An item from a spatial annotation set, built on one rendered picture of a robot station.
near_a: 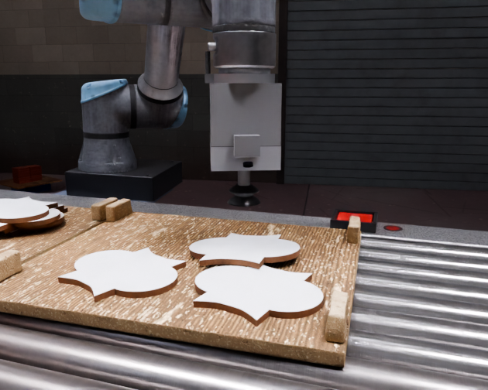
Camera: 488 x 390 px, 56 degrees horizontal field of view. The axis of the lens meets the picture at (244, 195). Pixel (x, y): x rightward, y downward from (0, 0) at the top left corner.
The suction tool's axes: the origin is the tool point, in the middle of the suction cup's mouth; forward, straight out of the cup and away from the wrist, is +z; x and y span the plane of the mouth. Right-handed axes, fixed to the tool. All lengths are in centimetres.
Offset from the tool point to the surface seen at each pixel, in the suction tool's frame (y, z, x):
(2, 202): -38.0, 4.0, 18.5
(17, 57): -231, -44, 557
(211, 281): -4.5, 6.5, -9.8
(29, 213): -31.3, 4.0, 11.5
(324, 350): 5.0, 7.4, -22.9
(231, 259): -1.9, 5.8, -5.1
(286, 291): 3.4, 6.5, -13.1
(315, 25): 117, -75, 460
